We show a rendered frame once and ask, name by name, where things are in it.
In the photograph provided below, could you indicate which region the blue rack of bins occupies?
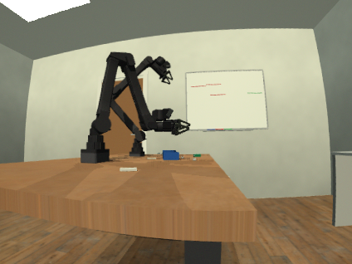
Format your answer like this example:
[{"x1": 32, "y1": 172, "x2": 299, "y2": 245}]
[{"x1": 163, "y1": 150, "x2": 179, "y2": 160}]

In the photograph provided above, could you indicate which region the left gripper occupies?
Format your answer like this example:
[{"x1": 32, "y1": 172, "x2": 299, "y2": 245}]
[{"x1": 156, "y1": 67, "x2": 173, "y2": 85}]

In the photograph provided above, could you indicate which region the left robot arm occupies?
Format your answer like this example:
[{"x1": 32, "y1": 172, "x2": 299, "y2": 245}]
[{"x1": 110, "y1": 56, "x2": 171, "y2": 154}]

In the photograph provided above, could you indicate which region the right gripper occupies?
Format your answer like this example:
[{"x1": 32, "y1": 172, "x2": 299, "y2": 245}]
[{"x1": 162, "y1": 119, "x2": 191, "y2": 135}]

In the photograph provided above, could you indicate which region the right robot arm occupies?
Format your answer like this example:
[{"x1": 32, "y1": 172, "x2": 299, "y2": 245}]
[{"x1": 81, "y1": 52, "x2": 174, "y2": 153}]

